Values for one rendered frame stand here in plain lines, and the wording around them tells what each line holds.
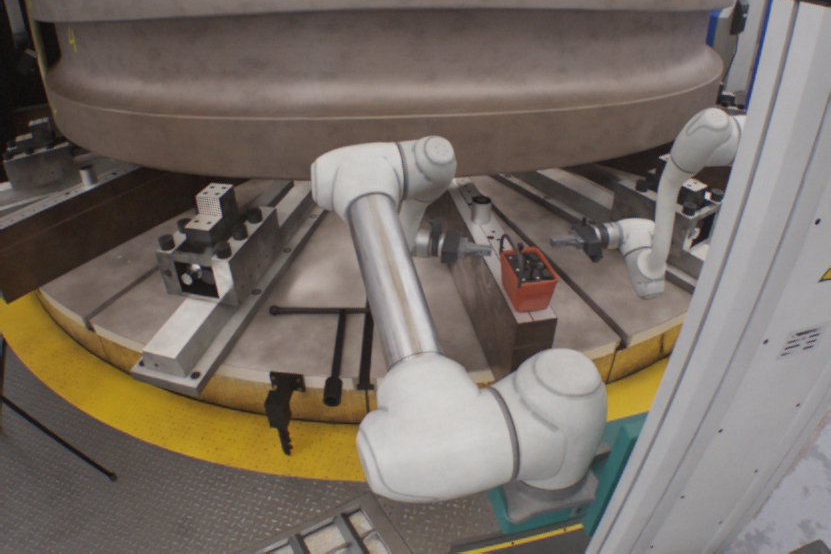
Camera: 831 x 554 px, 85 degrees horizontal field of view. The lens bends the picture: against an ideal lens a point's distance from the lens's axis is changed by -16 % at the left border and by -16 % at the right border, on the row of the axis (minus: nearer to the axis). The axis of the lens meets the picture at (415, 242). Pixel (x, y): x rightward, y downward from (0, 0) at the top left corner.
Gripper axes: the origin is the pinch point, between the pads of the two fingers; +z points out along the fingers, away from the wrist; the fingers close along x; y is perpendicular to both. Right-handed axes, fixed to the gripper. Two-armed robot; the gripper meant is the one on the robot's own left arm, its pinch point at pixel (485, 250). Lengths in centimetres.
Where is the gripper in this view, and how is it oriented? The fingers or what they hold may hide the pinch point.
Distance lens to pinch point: 170.1
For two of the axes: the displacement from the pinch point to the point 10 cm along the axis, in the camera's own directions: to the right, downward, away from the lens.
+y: 0.0, 8.5, 5.3
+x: -2.0, 5.1, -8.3
